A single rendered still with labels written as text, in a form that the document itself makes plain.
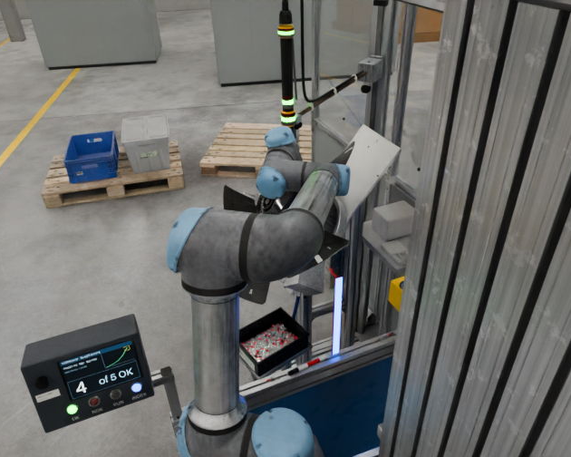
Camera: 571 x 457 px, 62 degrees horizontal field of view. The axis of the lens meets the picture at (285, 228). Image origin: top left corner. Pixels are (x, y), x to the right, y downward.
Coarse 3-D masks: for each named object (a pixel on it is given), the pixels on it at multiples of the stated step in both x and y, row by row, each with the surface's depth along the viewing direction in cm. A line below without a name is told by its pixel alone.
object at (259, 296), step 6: (252, 282) 170; (246, 288) 170; (258, 288) 169; (264, 288) 169; (240, 294) 170; (246, 294) 170; (258, 294) 168; (264, 294) 168; (252, 300) 168; (258, 300) 168; (264, 300) 167
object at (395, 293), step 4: (404, 276) 155; (392, 280) 153; (396, 280) 153; (400, 280) 153; (392, 284) 153; (396, 284) 152; (400, 284) 151; (392, 288) 153; (396, 288) 151; (400, 288) 150; (392, 292) 154; (396, 292) 152; (400, 292) 150; (392, 296) 154; (396, 296) 152; (400, 296) 150; (392, 300) 155; (396, 300) 153; (400, 300) 151; (392, 304) 156; (396, 304) 154; (400, 304) 151; (396, 308) 154
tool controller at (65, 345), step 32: (128, 320) 119; (32, 352) 110; (64, 352) 108; (96, 352) 110; (128, 352) 113; (32, 384) 107; (64, 384) 109; (96, 384) 112; (128, 384) 115; (64, 416) 112
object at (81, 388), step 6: (84, 378) 111; (72, 384) 110; (78, 384) 111; (84, 384) 111; (90, 384) 112; (72, 390) 110; (78, 390) 111; (84, 390) 112; (90, 390) 112; (72, 396) 111; (78, 396) 111
